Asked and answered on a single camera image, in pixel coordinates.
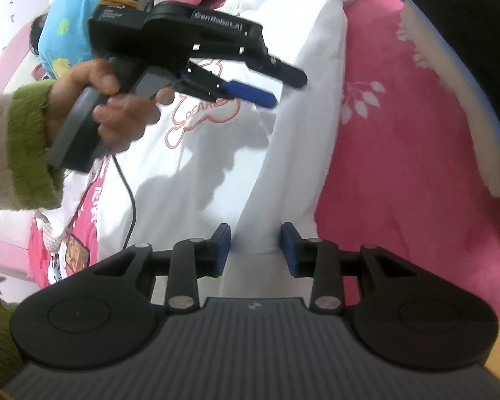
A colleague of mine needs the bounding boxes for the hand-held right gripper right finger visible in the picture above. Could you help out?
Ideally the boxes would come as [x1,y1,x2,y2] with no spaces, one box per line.
[279,222,417,316]

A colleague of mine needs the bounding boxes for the black jacket with cream lining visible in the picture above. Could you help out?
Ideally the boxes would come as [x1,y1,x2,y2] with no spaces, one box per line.
[385,0,500,198]

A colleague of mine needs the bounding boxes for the pink printed garment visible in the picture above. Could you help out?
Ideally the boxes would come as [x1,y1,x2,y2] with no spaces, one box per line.
[28,158,109,288]

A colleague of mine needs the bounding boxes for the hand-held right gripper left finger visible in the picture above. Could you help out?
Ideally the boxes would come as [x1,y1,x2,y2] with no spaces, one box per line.
[92,223,233,315]

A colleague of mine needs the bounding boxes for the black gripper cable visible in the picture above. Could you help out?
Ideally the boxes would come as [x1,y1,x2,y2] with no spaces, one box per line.
[110,153,137,247]

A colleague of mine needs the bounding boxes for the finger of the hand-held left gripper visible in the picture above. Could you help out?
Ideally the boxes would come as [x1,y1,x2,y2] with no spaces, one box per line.
[269,55,308,89]
[182,62,278,109]

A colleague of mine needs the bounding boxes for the person's left hand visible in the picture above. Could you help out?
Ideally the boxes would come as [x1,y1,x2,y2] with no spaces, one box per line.
[46,59,176,154]

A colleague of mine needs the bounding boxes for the pink floral blanket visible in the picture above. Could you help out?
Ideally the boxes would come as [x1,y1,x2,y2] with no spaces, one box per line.
[314,0,500,321]

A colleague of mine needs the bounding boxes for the blue dotted cloth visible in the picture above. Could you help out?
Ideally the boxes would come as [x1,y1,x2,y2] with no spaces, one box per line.
[39,0,130,80]

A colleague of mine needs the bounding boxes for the white printed t-shirt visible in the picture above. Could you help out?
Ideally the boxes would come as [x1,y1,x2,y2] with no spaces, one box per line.
[60,0,390,301]

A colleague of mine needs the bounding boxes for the person's left forearm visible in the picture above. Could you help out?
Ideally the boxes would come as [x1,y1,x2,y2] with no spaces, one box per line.
[0,80,65,211]

